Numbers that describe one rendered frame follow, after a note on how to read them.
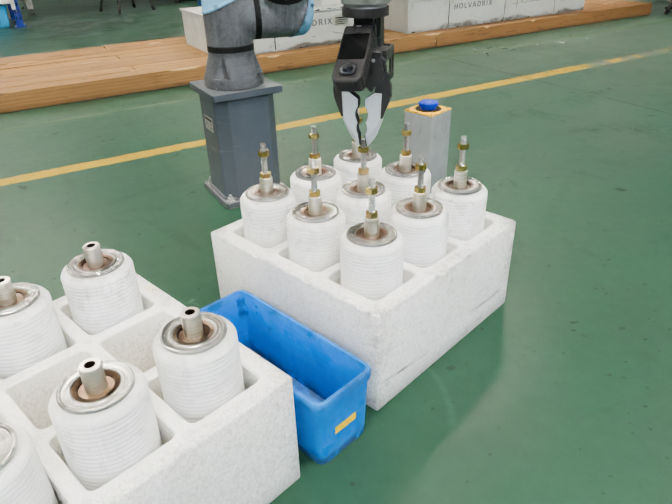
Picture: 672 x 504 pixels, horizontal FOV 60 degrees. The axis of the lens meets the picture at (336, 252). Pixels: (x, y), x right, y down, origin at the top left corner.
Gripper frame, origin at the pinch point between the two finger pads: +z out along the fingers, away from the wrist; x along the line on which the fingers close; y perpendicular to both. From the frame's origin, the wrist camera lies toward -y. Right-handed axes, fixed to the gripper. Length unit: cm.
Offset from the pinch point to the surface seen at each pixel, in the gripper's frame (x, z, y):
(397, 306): -10.7, 16.8, -21.7
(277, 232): 12.9, 14.7, -8.4
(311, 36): 83, 21, 214
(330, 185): 6.7, 10.2, 3.0
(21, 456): 15, 10, -63
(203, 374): 5.9, 11.6, -47.0
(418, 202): -10.6, 7.7, -5.7
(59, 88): 164, 28, 116
